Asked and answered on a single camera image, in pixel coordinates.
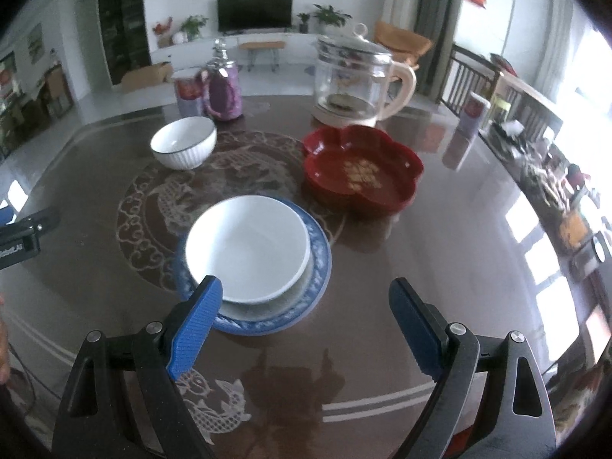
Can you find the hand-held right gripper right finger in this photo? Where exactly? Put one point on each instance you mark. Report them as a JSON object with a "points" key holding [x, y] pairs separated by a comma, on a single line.
{"points": [[413, 325]]}

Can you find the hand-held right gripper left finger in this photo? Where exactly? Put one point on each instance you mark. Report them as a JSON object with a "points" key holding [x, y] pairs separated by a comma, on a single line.
{"points": [[196, 325]]}

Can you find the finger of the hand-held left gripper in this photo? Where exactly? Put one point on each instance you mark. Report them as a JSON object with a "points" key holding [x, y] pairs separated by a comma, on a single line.
{"points": [[43, 220]]}

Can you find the white bowl with blue flowers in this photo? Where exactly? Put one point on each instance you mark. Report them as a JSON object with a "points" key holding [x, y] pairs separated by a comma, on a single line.
{"points": [[248, 248]]}

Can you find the blue patterned plate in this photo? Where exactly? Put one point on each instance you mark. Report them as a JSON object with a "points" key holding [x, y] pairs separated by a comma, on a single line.
{"points": [[315, 267]]}

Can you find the large red flower-shaped plate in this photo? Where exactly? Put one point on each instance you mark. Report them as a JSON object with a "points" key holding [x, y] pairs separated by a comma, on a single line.
{"points": [[334, 191]]}

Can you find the small red flower-shaped plate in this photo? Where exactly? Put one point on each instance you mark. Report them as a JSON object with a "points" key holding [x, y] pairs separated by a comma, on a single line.
{"points": [[373, 169]]}

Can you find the white ribbed bowl dark rim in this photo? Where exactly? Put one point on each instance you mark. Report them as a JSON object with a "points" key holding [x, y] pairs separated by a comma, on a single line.
{"points": [[184, 143]]}

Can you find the dark display cabinet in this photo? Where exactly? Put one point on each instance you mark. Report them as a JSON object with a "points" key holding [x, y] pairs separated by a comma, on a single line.
{"points": [[124, 19]]}

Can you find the purple thermos jug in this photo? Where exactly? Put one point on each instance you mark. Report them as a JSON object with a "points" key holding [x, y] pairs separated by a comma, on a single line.
{"points": [[222, 88]]}

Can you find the red flower plant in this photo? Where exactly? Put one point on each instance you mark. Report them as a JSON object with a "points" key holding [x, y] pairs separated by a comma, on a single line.
{"points": [[162, 28]]}

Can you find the white round vase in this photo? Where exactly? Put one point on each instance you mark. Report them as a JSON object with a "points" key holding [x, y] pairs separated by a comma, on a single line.
{"points": [[179, 38]]}

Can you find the white television cabinet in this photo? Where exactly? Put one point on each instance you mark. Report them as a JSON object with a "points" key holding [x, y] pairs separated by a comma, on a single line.
{"points": [[215, 50]]}

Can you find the green potted plant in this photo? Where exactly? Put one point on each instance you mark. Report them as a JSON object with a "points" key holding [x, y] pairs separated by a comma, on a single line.
{"points": [[193, 26]]}

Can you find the dark wooden chair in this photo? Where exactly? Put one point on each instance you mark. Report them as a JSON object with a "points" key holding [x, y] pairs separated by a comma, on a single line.
{"points": [[468, 79]]}

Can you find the glass electric kettle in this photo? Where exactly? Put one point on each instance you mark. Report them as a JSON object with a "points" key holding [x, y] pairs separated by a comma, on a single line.
{"points": [[354, 76]]}

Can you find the small wooden stool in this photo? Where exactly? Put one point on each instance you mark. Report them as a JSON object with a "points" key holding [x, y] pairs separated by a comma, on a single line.
{"points": [[262, 45]]}

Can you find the orange lounge chair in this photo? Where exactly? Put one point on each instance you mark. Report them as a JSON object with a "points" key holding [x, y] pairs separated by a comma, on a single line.
{"points": [[404, 40]]}

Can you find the flat screen television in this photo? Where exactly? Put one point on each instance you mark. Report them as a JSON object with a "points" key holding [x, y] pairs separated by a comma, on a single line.
{"points": [[255, 12]]}

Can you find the grey curtain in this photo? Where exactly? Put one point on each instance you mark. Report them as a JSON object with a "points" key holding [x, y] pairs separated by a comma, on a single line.
{"points": [[440, 19]]}

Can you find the white curtain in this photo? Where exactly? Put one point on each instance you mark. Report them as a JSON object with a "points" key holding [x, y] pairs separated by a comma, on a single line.
{"points": [[559, 43]]}

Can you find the large leafy potted plant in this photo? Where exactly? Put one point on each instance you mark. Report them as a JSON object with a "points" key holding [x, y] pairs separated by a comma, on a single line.
{"points": [[331, 15]]}

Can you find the small potted plant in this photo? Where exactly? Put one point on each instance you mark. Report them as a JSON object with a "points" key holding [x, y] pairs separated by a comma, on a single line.
{"points": [[303, 23]]}

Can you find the framed wall picture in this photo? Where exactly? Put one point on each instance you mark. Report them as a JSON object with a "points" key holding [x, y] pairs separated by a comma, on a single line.
{"points": [[35, 44]]}

